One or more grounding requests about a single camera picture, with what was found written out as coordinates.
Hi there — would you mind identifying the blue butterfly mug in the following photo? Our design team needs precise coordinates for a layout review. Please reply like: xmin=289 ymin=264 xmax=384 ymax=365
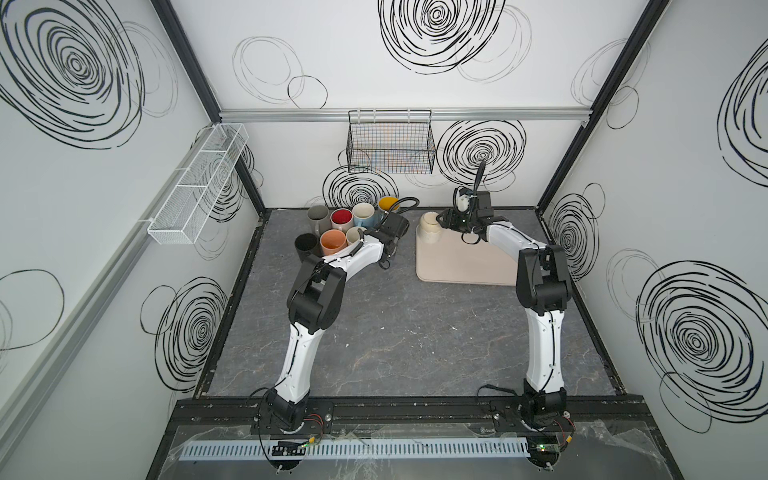
xmin=376 ymin=196 xmax=400 ymax=214

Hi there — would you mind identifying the light blue mug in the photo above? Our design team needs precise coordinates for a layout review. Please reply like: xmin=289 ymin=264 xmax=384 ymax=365
xmin=352 ymin=202 xmax=377 ymax=229

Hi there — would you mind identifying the pink mug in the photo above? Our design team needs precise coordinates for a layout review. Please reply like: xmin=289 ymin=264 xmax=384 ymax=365
xmin=346 ymin=226 xmax=365 ymax=246

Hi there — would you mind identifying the white red mug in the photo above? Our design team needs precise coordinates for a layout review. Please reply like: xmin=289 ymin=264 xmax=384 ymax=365
xmin=330 ymin=208 xmax=354 ymax=233

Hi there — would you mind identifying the beige plastic tray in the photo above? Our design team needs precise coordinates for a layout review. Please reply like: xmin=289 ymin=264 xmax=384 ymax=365
xmin=416 ymin=227 xmax=517 ymax=287

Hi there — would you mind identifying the cream peach mug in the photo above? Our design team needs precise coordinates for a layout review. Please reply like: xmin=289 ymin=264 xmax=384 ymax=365
xmin=320 ymin=229 xmax=348 ymax=256

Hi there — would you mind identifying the grey mug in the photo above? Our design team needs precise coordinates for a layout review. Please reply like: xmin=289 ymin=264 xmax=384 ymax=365
xmin=307 ymin=205 xmax=332 ymax=238

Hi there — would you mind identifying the black mug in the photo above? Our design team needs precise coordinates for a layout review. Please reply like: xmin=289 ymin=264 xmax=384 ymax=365
xmin=294 ymin=233 xmax=323 ymax=263

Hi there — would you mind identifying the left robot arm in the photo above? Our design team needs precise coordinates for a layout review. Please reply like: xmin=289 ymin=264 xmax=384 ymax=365
xmin=265 ymin=213 xmax=410 ymax=431

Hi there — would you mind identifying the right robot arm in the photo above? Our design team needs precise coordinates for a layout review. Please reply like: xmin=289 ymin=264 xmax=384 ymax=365
xmin=437 ymin=187 xmax=572 ymax=430

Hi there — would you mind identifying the cream speckled mug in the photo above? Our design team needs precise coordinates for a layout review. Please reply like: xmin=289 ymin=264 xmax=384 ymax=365
xmin=417 ymin=211 xmax=444 ymax=244

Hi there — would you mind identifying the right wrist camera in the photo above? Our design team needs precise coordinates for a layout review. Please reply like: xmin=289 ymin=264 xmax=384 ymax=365
xmin=453 ymin=187 xmax=474 ymax=214

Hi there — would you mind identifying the black wire basket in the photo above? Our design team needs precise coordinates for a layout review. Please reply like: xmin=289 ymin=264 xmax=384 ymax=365
xmin=345 ymin=109 xmax=437 ymax=174

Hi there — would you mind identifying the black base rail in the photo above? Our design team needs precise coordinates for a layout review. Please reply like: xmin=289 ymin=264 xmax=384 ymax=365
xmin=170 ymin=395 xmax=652 ymax=428

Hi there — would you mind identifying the white slotted cable duct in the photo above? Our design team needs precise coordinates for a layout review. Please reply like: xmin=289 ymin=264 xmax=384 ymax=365
xmin=178 ymin=437 xmax=530 ymax=461

